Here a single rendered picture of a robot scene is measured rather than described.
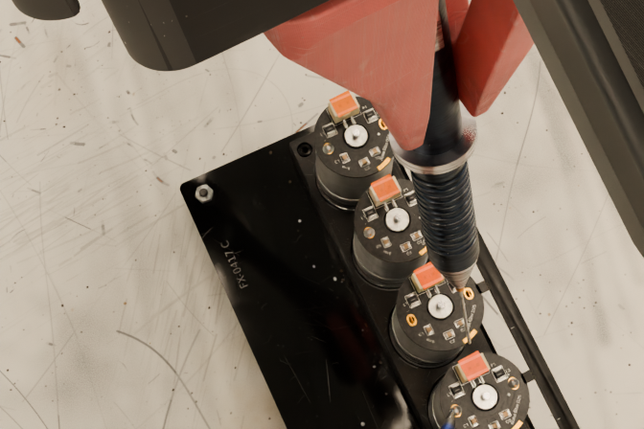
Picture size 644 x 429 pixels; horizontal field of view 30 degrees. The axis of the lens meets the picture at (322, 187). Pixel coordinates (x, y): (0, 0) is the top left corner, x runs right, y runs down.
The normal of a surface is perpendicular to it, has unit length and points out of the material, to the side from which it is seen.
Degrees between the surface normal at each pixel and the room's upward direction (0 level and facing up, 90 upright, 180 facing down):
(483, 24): 88
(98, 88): 0
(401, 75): 91
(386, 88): 91
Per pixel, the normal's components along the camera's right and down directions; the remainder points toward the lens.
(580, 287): 0.00, -0.25
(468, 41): -0.90, 0.42
